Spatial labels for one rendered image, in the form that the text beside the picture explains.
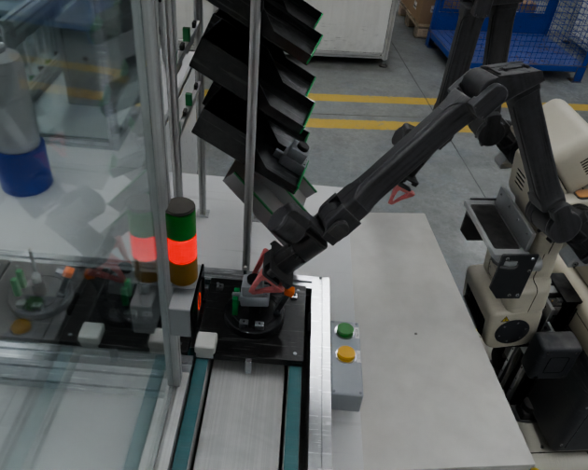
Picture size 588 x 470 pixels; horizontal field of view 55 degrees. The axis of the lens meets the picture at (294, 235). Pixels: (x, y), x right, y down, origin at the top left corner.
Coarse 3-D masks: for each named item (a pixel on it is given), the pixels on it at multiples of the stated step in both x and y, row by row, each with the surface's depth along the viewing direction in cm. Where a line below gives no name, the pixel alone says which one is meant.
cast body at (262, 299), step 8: (248, 280) 124; (248, 288) 124; (256, 288) 124; (232, 296) 128; (240, 296) 126; (248, 296) 125; (256, 296) 125; (264, 296) 126; (248, 304) 127; (256, 304) 127; (264, 304) 127
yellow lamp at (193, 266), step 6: (174, 264) 95; (186, 264) 95; (192, 264) 96; (174, 270) 96; (180, 270) 95; (186, 270) 95; (192, 270) 96; (174, 276) 96; (180, 276) 96; (186, 276) 96; (192, 276) 97; (174, 282) 97; (180, 282) 97; (186, 282) 97; (192, 282) 98
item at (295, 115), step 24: (216, 24) 123; (216, 48) 117; (240, 48) 129; (264, 48) 128; (216, 72) 120; (240, 72) 119; (264, 72) 131; (240, 96) 122; (264, 96) 121; (288, 96) 133; (288, 120) 123
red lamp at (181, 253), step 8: (168, 240) 92; (192, 240) 92; (168, 248) 93; (176, 248) 92; (184, 248) 92; (192, 248) 94; (176, 256) 93; (184, 256) 93; (192, 256) 95; (184, 264) 94
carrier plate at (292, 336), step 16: (224, 288) 139; (240, 288) 139; (304, 288) 141; (208, 304) 134; (224, 304) 135; (288, 304) 137; (304, 304) 137; (208, 320) 131; (224, 320) 131; (288, 320) 133; (304, 320) 133; (224, 336) 127; (272, 336) 128; (288, 336) 129; (224, 352) 124; (240, 352) 124; (256, 352) 124; (272, 352) 125; (288, 352) 125
